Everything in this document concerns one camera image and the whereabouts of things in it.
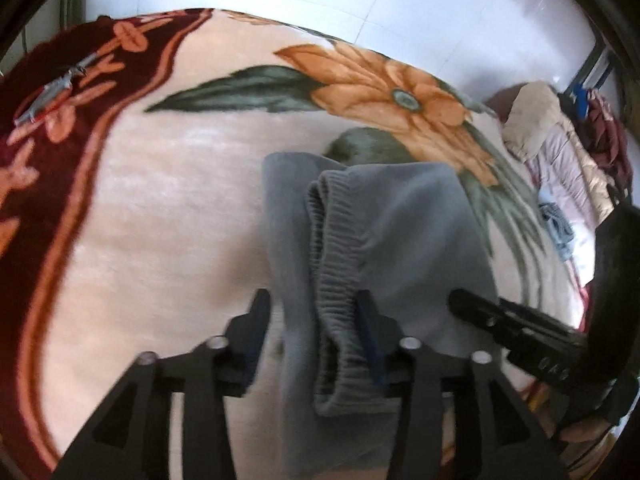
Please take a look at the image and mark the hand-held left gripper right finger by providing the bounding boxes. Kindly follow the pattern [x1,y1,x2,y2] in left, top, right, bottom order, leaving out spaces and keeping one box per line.
[354,290,568,480]

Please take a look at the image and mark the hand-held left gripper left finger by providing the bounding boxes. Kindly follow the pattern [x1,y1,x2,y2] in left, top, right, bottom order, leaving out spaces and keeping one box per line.
[54,287,273,480]

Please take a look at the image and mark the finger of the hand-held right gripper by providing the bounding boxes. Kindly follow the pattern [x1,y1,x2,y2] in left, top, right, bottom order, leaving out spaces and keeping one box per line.
[497,297,588,347]
[446,287,583,386]

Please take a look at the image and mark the grey sweater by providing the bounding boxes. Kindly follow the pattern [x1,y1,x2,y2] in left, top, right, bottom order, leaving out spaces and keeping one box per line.
[261,151,502,480]

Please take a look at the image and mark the light blue cloth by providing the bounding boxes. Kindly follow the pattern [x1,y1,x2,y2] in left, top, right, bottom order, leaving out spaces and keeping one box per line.
[537,201,577,263]

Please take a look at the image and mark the floral printed blanket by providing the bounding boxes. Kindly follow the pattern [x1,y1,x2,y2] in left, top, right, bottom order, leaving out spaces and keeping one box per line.
[0,7,591,480]

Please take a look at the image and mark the pink quilt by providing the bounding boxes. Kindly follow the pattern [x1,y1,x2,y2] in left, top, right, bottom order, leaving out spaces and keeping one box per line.
[524,119,618,228]

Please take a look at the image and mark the dark red clothing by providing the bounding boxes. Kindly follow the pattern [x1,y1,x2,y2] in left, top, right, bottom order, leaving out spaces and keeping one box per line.
[582,89,633,191]

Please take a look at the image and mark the beige pillow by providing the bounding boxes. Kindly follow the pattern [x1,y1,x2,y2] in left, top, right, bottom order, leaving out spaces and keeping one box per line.
[501,81,565,162]

